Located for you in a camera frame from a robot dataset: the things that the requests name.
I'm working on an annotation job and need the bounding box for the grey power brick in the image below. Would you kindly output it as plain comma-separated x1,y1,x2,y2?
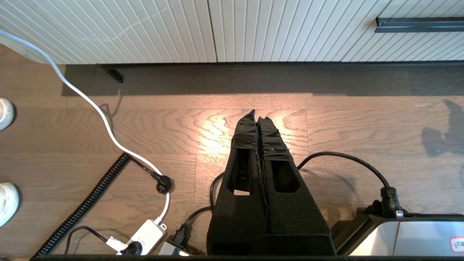
158,241,189,256

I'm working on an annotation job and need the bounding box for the white shoe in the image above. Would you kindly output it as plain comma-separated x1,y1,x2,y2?
0,182,20,227

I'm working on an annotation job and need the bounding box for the black coiled cable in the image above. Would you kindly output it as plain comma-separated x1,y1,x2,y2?
31,153,131,258

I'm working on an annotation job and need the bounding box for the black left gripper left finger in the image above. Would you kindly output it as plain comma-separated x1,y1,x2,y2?
206,109,269,255

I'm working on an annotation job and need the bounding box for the white fluted drawer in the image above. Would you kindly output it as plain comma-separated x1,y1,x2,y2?
374,0,464,33

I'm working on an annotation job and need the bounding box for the white power cable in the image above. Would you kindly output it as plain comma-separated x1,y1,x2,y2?
0,30,171,223

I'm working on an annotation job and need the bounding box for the white round floor object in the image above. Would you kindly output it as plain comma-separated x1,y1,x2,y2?
0,98,15,131

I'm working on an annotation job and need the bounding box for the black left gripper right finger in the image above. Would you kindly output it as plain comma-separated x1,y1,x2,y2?
257,117,336,255

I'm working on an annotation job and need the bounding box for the white slatted cabinet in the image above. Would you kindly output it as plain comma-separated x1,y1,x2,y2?
0,0,464,68

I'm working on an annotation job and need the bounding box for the small white plug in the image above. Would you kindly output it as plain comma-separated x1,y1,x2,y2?
106,236,127,253

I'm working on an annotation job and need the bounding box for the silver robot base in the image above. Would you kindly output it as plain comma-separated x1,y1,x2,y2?
333,208,464,256

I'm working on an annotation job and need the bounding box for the black charging cable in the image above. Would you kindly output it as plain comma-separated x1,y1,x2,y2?
172,152,403,248

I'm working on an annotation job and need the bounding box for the white power strip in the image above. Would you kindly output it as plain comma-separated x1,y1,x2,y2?
127,219,167,255

